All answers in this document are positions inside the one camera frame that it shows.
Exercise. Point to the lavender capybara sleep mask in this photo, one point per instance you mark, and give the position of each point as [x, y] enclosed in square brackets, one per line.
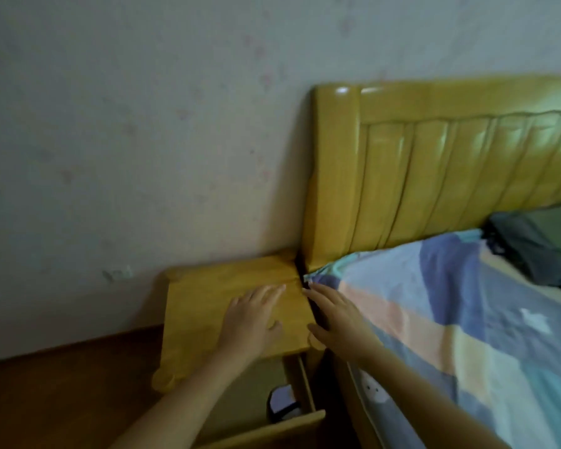
[283, 399]

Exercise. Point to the dark green folded pillow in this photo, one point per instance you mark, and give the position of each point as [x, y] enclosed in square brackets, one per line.
[519, 247]

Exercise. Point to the pastel patchwork bed sheet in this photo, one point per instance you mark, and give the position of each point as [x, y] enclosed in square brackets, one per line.
[472, 322]

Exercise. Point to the yellow wooden headboard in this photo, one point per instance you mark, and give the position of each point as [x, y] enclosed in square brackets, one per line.
[402, 172]

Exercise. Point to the yellow wooden nightstand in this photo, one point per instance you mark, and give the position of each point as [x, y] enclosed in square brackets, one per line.
[196, 313]

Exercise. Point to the person's left forearm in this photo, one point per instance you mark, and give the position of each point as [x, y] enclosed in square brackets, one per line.
[191, 406]

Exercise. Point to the person's right hand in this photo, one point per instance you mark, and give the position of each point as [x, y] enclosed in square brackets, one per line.
[346, 329]

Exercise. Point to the person's right forearm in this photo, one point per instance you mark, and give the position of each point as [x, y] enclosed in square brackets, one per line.
[425, 406]

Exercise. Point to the person's left hand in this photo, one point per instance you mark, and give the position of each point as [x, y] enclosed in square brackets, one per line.
[250, 322]

